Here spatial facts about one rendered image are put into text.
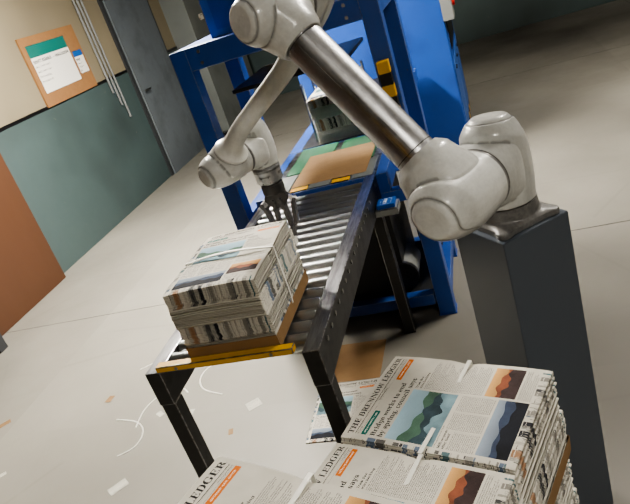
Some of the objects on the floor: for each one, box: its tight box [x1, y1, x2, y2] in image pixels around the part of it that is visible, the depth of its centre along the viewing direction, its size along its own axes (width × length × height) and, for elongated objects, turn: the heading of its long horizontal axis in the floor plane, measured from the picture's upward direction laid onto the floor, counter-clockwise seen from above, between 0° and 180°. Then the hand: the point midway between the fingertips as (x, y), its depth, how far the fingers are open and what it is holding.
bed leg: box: [162, 393, 214, 478], centre depth 207 cm, size 6×6×68 cm
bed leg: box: [316, 373, 351, 444], centre depth 192 cm, size 6×6×68 cm
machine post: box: [169, 47, 254, 230], centre depth 313 cm, size 9×9×155 cm
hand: (290, 236), depth 214 cm, fingers closed
